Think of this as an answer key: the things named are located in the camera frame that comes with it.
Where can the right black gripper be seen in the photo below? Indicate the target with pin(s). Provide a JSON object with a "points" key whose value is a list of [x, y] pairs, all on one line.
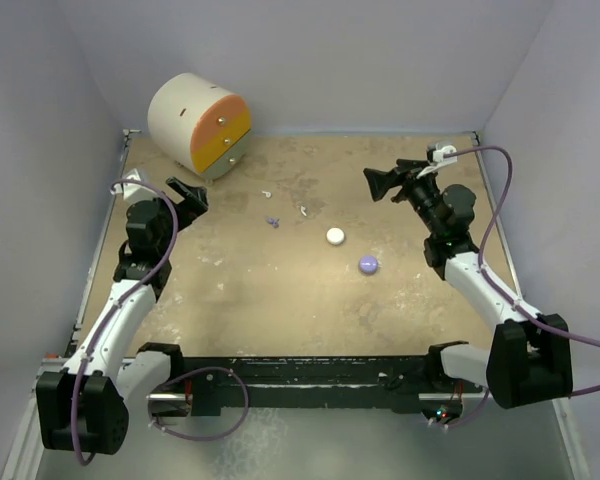
{"points": [[380, 182]]}

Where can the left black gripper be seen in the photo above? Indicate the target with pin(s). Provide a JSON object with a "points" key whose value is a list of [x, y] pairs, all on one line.
{"points": [[189, 208]]}

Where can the white earbud charging case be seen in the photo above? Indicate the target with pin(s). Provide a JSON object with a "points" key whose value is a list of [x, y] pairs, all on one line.
{"points": [[335, 236]]}

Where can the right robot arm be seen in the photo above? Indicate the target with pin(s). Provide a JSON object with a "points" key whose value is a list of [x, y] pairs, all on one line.
{"points": [[529, 360]]}

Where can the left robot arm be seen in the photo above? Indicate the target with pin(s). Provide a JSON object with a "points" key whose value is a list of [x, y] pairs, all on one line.
{"points": [[85, 406]]}

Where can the purple earbud charging case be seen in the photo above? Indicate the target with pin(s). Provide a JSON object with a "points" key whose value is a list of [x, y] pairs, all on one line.
{"points": [[368, 264]]}

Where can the round mini drawer cabinet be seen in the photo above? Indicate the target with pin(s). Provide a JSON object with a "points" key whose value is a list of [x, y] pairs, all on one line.
{"points": [[200, 125]]}

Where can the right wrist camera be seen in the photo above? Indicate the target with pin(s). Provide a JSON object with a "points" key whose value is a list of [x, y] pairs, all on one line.
{"points": [[439, 155]]}

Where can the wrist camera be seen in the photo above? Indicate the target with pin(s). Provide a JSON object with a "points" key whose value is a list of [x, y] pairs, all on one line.
{"points": [[132, 191], [439, 155]]}

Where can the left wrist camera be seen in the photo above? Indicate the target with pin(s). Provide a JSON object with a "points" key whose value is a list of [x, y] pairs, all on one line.
{"points": [[132, 191]]}

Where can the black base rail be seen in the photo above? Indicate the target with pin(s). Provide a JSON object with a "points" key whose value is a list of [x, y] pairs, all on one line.
{"points": [[393, 382]]}

